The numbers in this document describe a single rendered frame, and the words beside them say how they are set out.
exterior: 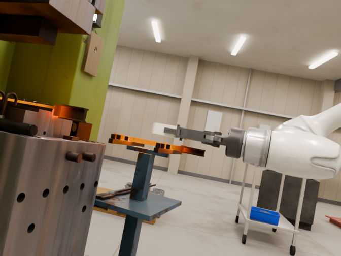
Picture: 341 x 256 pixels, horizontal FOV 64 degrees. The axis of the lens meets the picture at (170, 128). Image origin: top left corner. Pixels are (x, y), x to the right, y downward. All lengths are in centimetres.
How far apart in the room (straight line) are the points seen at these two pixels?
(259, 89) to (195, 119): 226
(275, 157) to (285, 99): 893
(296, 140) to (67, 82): 89
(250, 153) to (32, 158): 54
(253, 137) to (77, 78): 78
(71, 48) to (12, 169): 62
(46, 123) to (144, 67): 847
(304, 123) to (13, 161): 74
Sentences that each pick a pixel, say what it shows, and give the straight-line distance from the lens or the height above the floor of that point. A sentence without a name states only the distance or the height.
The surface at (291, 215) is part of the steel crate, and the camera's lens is 495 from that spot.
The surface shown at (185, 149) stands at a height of 95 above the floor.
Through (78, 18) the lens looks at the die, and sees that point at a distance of 97.
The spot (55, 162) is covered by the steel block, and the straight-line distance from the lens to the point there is 85.
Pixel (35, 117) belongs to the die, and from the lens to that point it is 85.
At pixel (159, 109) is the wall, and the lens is 896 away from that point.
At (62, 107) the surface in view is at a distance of 90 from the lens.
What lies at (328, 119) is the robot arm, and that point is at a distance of 83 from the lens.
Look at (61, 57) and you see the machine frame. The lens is 126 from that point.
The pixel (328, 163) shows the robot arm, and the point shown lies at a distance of 68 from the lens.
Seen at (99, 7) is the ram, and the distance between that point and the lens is 106.
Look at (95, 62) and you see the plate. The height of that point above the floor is 124.
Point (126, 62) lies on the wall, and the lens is 942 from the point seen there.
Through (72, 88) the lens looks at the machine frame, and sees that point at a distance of 119.
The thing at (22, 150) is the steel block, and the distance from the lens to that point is 76.
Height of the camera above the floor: 97
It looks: 3 degrees up
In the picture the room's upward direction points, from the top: 11 degrees clockwise
